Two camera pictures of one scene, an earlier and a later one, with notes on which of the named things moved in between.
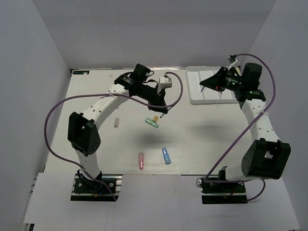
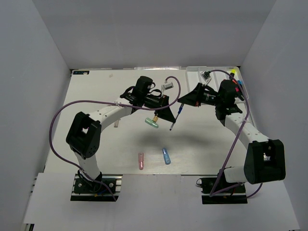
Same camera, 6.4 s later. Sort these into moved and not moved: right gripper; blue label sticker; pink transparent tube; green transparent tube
Moved: right gripper
Not moved: blue label sticker; pink transparent tube; green transparent tube
